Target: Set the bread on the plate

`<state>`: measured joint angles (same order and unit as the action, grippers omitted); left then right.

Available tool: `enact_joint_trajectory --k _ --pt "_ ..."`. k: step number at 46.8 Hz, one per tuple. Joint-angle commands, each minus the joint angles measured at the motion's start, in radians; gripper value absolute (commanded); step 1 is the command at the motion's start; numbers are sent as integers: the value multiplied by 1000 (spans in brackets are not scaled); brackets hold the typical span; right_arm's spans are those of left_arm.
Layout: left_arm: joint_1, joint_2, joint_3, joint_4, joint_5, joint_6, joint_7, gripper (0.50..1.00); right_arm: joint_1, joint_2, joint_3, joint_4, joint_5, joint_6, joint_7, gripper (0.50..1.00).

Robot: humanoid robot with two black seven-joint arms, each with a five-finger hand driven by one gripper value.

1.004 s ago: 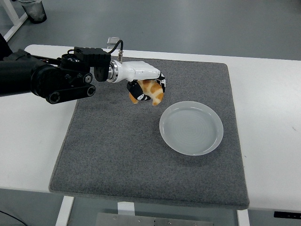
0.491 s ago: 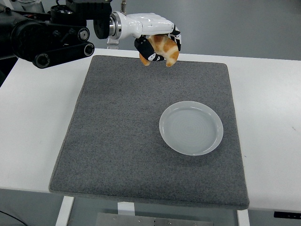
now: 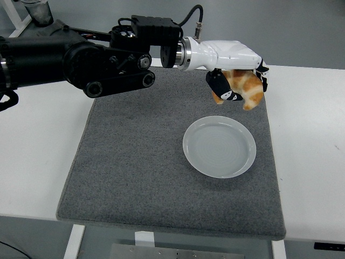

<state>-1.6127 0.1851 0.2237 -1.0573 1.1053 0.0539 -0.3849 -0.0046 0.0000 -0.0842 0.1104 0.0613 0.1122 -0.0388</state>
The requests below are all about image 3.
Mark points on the pale grey round plate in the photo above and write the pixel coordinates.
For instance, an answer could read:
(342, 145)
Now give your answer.
(219, 147)

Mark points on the grey waste bin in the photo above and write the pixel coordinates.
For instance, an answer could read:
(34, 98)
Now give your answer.
(40, 12)

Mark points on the grey metal plate with screws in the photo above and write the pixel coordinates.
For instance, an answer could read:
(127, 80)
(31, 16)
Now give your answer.
(175, 252)

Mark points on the white table leg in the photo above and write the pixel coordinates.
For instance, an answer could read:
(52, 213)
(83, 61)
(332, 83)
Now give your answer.
(279, 249)
(74, 241)

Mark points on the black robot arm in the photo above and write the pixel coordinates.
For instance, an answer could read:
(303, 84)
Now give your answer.
(67, 62)

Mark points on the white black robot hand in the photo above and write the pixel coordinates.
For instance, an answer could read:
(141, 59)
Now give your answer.
(229, 55)

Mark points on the short white table bracket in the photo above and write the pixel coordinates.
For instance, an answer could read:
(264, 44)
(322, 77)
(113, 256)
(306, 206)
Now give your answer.
(144, 238)

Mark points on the white metal frame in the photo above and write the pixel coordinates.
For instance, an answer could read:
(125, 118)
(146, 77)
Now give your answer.
(20, 25)

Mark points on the golden croissant bread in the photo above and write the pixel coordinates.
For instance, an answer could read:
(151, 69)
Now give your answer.
(250, 89)

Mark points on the black table control panel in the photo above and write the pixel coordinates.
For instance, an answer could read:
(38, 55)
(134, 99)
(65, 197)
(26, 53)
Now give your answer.
(328, 246)

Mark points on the grey felt mat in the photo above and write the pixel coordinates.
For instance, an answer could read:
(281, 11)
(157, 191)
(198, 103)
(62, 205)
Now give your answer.
(134, 162)

